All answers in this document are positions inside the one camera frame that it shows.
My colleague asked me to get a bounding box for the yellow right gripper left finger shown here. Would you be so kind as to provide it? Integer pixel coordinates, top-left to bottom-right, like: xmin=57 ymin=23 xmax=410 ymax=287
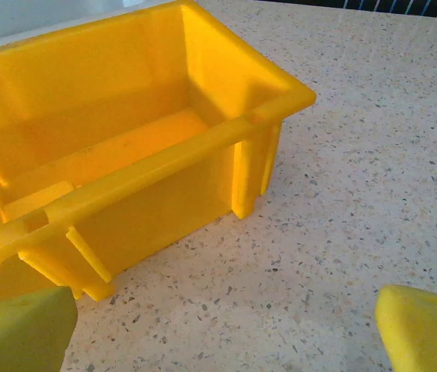
xmin=0 ymin=285 xmax=79 ymax=372

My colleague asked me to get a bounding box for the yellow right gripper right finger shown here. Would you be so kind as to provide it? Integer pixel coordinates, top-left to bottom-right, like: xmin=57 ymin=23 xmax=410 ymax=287
xmin=374 ymin=284 xmax=437 ymax=372

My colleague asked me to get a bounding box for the yellow plastic bin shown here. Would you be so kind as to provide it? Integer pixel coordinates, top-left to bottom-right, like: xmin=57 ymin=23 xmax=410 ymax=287
xmin=0 ymin=0 xmax=318 ymax=311

